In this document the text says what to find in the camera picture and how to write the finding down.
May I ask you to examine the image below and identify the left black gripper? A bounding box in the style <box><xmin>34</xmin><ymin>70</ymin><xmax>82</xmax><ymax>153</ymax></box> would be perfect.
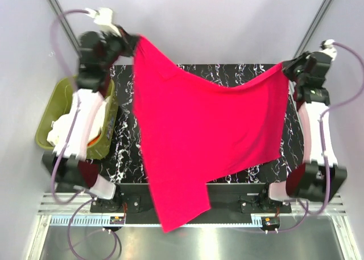
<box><xmin>101</xmin><ymin>26</ymin><xmax>140</xmax><ymax>71</ymax></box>

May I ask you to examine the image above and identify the pink t shirt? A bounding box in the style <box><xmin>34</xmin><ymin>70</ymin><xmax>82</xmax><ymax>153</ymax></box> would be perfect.
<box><xmin>132</xmin><ymin>35</ymin><xmax>290</xmax><ymax>234</ymax></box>

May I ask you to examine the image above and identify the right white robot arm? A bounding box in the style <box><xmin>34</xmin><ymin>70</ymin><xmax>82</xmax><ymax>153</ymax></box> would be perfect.
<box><xmin>258</xmin><ymin>39</ymin><xmax>348</xmax><ymax>213</ymax></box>

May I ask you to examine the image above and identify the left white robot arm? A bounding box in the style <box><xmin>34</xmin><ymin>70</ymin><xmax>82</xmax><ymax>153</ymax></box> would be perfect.
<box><xmin>42</xmin><ymin>7</ymin><xmax>139</xmax><ymax>212</ymax></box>

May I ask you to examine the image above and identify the blue tub label sticker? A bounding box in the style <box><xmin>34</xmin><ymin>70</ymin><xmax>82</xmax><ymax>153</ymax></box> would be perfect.
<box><xmin>106</xmin><ymin>116</ymin><xmax>114</xmax><ymax>140</ymax></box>

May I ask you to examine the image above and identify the olive green plastic tub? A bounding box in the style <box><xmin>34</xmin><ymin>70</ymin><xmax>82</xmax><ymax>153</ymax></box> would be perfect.
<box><xmin>35</xmin><ymin>78</ymin><xmax>119</xmax><ymax>160</ymax></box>

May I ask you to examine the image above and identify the white t shirt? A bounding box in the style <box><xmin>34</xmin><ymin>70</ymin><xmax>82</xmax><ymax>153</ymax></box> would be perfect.
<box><xmin>47</xmin><ymin>97</ymin><xmax>110</xmax><ymax>146</ymax></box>

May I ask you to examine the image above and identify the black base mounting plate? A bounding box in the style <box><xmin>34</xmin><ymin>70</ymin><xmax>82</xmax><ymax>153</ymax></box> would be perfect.
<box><xmin>90</xmin><ymin>183</ymin><xmax>292</xmax><ymax>232</ymax></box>

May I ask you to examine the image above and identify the right orange connector box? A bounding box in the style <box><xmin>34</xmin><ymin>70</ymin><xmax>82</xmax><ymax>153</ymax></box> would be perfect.
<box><xmin>262</xmin><ymin>216</ymin><xmax>280</xmax><ymax>231</ymax></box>

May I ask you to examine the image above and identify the orange connector box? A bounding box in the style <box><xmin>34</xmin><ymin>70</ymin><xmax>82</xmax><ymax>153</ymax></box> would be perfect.
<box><xmin>109</xmin><ymin>214</ymin><xmax>125</xmax><ymax>225</ymax></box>
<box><xmin>262</xmin><ymin>216</ymin><xmax>280</xmax><ymax>231</ymax></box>

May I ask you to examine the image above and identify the left orange connector box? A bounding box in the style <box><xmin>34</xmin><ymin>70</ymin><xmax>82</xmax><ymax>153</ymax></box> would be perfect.
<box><xmin>109</xmin><ymin>214</ymin><xmax>125</xmax><ymax>225</ymax></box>

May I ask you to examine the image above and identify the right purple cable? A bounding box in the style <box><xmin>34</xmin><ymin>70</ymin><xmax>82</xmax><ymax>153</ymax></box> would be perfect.
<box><xmin>235</xmin><ymin>42</ymin><xmax>364</xmax><ymax>234</ymax></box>

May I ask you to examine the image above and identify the purple cable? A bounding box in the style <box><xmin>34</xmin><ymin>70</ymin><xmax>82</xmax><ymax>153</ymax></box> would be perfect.
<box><xmin>48</xmin><ymin>9</ymin><xmax>123</xmax><ymax>257</ymax></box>
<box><xmin>235</xmin><ymin>42</ymin><xmax>364</xmax><ymax>234</ymax></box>

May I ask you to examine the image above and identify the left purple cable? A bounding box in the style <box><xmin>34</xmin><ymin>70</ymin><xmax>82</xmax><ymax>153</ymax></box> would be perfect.
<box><xmin>48</xmin><ymin>9</ymin><xmax>123</xmax><ymax>257</ymax></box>

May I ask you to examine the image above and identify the aluminium frame rail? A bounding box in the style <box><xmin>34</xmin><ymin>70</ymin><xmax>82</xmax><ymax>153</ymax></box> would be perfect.
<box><xmin>36</xmin><ymin>193</ymin><xmax>348</xmax><ymax>229</ymax></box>

